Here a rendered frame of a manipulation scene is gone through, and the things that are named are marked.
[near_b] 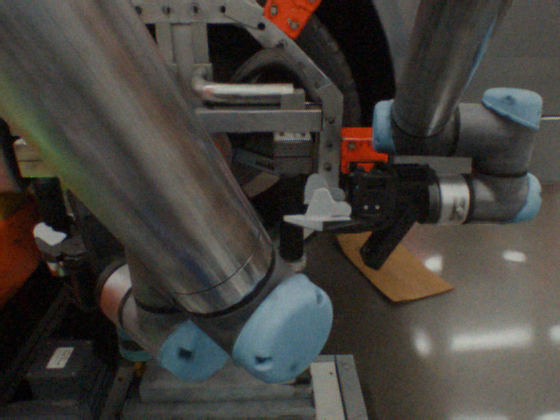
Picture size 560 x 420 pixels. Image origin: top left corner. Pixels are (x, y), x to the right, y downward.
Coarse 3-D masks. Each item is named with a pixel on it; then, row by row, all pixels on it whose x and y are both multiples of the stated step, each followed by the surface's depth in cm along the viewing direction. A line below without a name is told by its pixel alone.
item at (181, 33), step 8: (176, 24) 73; (184, 24) 73; (176, 32) 73; (184, 32) 74; (176, 40) 74; (184, 40) 74; (176, 48) 75; (184, 48) 75; (192, 48) 75; (176, 56) 75; (184, 56) 75; (192, 56) 75; (184, 64) 76; (184, 72) 76; (184, 80) 77; (184, 88) 77; (192, 96) 78; (192, 104) 79; (200, 104) 79
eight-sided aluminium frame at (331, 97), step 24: (144, 0) 71; (168, 0) 71; (192, 0) 71; (216, 0) 71; (240, 0) 71; (288, 48) 75; (312, 72) 77; (336, 96) 78; (336, 120) 80; (336, 144) 82; (336, 168) 84
